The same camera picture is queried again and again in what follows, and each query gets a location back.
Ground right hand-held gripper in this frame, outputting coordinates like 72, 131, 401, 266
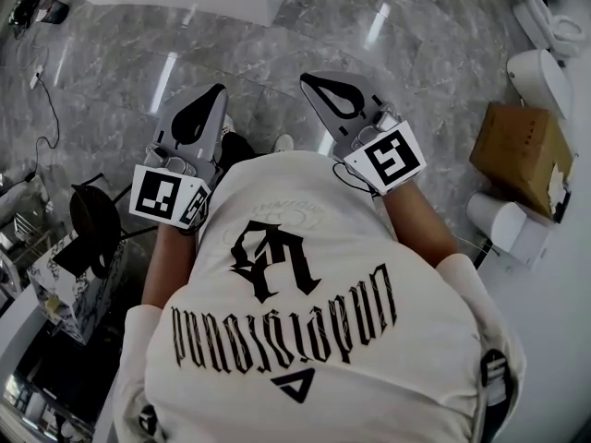
299, 70, 427, 197

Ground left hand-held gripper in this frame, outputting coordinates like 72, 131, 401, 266
127, 83, 230, 229

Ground person's left forearm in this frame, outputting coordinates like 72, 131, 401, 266
140, 221, 199, 308

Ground person's right forearm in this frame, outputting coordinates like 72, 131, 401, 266
380, 182, 458, 267

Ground person's black trousers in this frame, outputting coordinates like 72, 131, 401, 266
214, 131, 259, 174

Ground person's right white shoe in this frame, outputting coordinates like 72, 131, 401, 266
271, 133, 296, 154

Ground black round chair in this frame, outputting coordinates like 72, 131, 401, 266
68, 173, 161, 279

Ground brown cardboard box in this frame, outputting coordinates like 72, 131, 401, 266
469, 102, 576, 223

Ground black square board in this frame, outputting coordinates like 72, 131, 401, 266
52, 237, 103, 279

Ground dark open case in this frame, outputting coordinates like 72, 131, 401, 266
35, 0, 70, 25

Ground white toilet with closed lid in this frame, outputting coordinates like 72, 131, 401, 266
506, 48, 573, 119

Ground marble patterned side table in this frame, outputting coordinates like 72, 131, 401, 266
27, 231, 128, 345

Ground white toilet with open seat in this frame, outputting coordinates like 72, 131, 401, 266
513, 0, 587, 57

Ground white printed t-shirt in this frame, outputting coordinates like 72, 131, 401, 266
113, 150, 527, 443

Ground white curved panel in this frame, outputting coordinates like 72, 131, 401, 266
0, 283, 47, 387

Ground large white rounded basin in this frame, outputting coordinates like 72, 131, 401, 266
475, 117, 591, 443

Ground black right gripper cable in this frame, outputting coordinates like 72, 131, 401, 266
332, 162, 382, 198

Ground black floor cable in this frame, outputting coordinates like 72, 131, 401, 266
22, 74, 61, 180

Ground tangle of black cables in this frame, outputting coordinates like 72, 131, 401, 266
8, 0, 45, 31

